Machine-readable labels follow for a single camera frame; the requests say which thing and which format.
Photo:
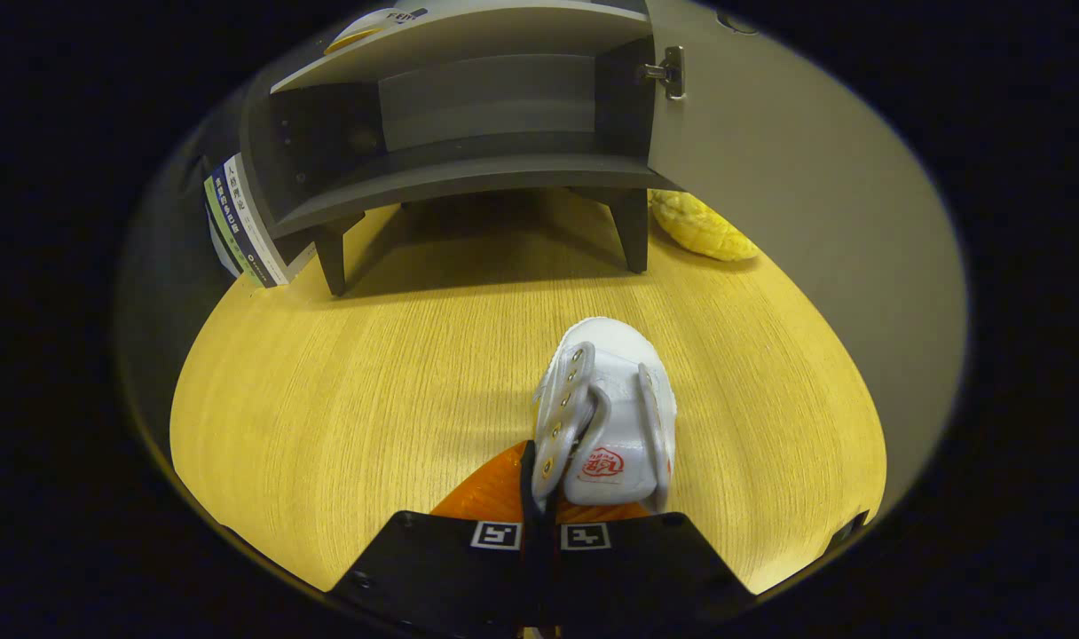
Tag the dark blue book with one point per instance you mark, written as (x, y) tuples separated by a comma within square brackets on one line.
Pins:
[(242, 222)]

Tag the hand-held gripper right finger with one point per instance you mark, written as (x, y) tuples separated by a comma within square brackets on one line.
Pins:
[(646, 577)]

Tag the yellow plush toy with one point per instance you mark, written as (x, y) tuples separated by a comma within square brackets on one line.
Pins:
[(704, 226)]

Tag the black backdrop cloth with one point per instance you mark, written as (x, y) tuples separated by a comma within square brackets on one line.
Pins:
[(162, 293)]

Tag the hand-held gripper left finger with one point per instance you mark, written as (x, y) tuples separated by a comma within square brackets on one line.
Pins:
[(451, 577)]

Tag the grey book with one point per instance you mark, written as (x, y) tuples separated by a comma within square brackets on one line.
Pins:
[(264, 231)]

